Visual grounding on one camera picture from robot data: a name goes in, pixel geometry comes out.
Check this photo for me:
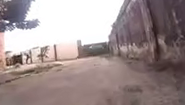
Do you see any brown dirt road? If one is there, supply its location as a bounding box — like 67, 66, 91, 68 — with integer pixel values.
0, 45, 185, 105

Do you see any small thin tree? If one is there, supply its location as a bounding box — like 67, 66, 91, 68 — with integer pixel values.
35, 44, 52, 64

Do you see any raised dirt verge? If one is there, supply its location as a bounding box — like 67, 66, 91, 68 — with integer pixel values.
0, 60, 66, 84

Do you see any dark low wall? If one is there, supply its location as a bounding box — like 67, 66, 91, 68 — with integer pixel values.
76, 36, 111, 59

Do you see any white wall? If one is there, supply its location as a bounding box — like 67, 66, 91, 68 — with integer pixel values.
4, 40, 81, 68

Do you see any long stained wall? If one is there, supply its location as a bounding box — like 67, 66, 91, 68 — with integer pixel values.
103, 0, 185, 71

